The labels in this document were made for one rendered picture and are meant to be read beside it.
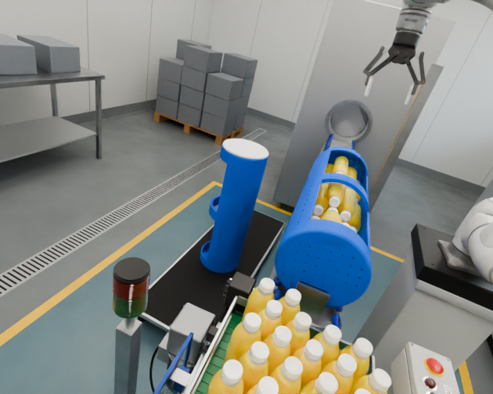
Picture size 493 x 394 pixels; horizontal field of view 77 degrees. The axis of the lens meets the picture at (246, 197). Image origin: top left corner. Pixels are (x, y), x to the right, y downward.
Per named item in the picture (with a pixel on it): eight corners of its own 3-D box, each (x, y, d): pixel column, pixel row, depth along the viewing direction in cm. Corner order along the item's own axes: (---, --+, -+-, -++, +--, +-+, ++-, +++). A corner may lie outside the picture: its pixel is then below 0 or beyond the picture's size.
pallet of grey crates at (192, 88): (242, 134, 525) (258, 59, 467) (220, 145, 458) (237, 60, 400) (181, 112, 554) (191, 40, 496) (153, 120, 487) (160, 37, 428)
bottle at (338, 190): (328, 177, 136) (323, 194, 120) (344, 173, 133) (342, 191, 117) (331, 191, 138) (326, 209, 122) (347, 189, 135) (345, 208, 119)
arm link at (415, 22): (430, 10, 92) (422, 33, 95) (431, 18, 100) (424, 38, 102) (398, 8, 96) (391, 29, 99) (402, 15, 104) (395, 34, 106)
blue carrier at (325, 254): (359, 200, 170) (373, 151, 157) (358, 320, 96) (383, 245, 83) (307, 189, 178) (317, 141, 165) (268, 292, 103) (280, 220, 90)
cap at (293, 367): (280, 377, 63) (283, 371, 62) (282, 359, 66) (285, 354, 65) (299, 383, 62) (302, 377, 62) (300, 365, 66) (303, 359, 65)
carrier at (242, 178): (231, 245, 243) (196, 248, 231) (257, 141, 201) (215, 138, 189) (243, 271, 222) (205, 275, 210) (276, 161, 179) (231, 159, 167)
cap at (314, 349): (300, 351, 69) (303, 346, 68) (309, 342, 71) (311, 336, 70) (314, 364, 67) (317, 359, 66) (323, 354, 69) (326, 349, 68)
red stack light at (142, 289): (156, 282, 60) (157, 268, 58) (134, 306, 55) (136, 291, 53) (127, 270, 62) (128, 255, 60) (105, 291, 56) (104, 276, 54)
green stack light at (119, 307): (153, 300, 63) (156, 283, 60) (134, 324, 57) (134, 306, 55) (127, 288, 64) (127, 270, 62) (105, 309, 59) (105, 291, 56)
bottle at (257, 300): (234, 335, 89) (249, 290, 80) (243, 318, 95) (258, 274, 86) (256, 347, 88) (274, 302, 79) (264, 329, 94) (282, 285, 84)
